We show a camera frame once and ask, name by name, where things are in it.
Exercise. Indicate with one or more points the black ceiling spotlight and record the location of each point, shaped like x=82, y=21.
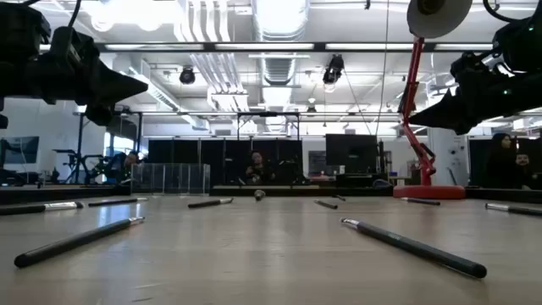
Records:
x=187, y=76

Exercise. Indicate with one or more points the white building column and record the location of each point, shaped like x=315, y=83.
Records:
x=444, y=161

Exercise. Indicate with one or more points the large black monitor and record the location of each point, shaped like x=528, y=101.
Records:
x=351, y=152

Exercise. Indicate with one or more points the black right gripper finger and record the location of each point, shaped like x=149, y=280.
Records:
x=453, y=123
x=446, y=107

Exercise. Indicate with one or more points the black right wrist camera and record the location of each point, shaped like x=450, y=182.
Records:
x=472, y=68

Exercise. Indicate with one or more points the clear acrylic brush organizer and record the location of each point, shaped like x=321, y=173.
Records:
x=169, y=180

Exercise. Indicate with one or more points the black partition panels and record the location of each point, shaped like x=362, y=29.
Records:
x=216, y=156

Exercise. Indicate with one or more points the red desk lamp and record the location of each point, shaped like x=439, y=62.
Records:
x=427, y=192

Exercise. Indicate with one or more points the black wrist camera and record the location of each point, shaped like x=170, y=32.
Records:
x=72, y=44
x=472, y=68

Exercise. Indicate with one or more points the black background robot arm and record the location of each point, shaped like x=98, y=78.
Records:
x=91, y=167

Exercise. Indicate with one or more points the dark wall screen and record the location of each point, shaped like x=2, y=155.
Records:
x=23, y=148

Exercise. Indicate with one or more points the black hanging overhead camera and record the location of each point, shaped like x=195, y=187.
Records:
x=333, y=70

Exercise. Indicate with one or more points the thick black makeup brush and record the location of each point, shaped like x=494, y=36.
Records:
x=259, y=195

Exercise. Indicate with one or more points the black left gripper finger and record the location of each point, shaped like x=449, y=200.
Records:
x=110, y=76
x=118, y=94

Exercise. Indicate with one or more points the silver ventilation duct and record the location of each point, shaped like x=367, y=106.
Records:
x=279, y=68

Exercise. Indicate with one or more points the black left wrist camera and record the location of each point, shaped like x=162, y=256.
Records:
x=72, y=44

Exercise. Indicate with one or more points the black marker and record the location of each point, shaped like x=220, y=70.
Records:
x=516, y=209

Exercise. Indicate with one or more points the overhead light bar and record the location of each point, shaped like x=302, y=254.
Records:
x=319, y=46

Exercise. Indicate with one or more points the black metal gantry frame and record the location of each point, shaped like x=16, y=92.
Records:
x=80, y=144

